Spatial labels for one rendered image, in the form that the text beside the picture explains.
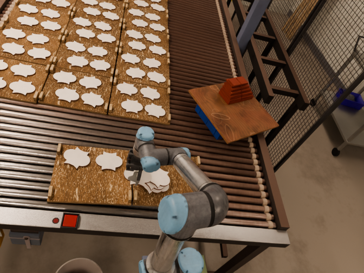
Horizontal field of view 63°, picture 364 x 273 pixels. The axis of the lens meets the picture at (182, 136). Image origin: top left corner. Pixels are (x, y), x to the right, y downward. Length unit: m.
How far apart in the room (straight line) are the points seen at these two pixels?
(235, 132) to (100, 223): 1.03
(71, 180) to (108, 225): 0.31
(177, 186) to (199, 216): 0.83
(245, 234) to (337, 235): 1.85
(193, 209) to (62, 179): 0.93
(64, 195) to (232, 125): 1.13
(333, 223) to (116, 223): 2.52
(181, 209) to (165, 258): 0.28
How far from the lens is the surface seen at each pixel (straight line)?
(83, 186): 1.66
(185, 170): 1.17
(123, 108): 2.02
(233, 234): 1.76
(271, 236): 1.87
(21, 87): 2.11
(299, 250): 3.16
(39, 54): 2.36
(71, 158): 1.74
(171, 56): 2.64
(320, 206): 3.59
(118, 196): 1.64
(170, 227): 0.92
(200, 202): 0.93
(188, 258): 1.31
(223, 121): 2.05
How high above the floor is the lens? 2.38
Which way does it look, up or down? 47 degrees down
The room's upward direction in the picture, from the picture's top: 24 degrees clockwise
